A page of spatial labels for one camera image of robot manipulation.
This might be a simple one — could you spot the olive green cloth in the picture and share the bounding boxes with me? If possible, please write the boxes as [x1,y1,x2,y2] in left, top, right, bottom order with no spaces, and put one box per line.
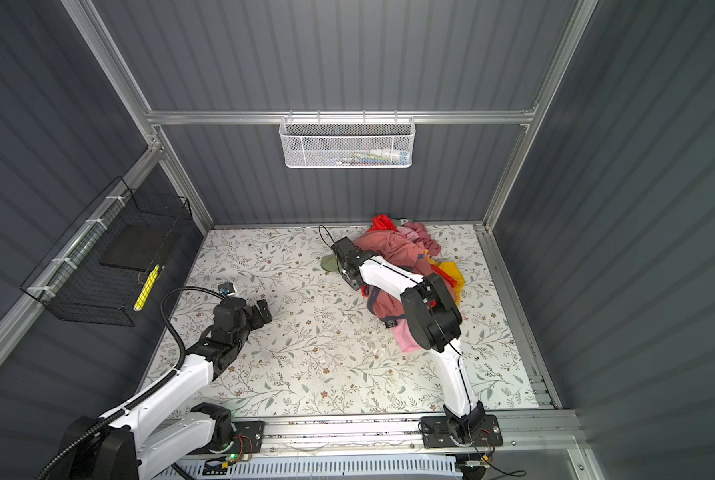
[321,254,340,273]

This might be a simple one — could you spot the items in white basket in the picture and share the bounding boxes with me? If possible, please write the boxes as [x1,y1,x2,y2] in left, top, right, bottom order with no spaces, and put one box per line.
[329,149,411,168]

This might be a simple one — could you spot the yellow cloth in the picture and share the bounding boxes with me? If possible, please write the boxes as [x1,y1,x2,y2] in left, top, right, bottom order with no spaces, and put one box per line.
[429,259,465,305]

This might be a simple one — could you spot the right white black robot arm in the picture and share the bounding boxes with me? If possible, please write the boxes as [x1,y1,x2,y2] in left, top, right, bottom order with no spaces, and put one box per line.
[331,237,487,446]

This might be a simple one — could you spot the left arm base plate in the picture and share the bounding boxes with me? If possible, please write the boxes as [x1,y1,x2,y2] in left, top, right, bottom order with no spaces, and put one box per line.
[178,419,267,456]

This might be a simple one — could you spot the light pink cloth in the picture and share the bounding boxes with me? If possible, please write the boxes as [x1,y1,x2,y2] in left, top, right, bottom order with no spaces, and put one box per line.
[391,319,421,353]

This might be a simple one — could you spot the maroon pink cloth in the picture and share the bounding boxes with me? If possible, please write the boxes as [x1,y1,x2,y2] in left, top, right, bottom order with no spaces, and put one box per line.
[397,222,441,257]

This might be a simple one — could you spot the red cloth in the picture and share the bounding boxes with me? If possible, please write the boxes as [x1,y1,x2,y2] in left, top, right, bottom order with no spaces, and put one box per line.
[367,215,451,262]

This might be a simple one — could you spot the white vented cable duct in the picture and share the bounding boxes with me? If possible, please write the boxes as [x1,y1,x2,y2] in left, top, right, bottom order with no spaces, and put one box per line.
[179,454,463,479]

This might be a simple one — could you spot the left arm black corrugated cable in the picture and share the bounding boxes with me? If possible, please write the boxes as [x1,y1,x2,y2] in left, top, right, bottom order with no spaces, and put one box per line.
[32,286,230,480]

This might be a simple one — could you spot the black wire basket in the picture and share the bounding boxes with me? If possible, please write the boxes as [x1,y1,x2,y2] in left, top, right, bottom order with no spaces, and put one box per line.
[21,177,193,327]

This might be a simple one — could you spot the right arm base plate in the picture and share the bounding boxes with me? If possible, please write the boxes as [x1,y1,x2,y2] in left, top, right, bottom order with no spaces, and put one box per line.
[417,415,503,449]

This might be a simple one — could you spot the floral table mat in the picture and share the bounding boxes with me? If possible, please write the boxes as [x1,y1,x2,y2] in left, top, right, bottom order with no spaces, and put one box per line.
[173,224,539,417]

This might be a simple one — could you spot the yellow marker pen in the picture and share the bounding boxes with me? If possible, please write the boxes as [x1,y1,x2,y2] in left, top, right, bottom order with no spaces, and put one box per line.
[133,264,162,312]

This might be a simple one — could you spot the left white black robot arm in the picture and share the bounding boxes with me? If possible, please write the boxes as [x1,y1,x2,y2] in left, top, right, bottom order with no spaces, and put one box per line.
[38,296,273,479]

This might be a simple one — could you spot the dusty rose shirt grey trim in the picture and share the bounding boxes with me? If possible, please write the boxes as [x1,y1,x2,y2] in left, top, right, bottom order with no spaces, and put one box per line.
[354,230,461,328]

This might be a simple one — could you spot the white wire mesh basket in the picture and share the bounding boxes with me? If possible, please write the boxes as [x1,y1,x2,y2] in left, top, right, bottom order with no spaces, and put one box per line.
[279,118,417,169]

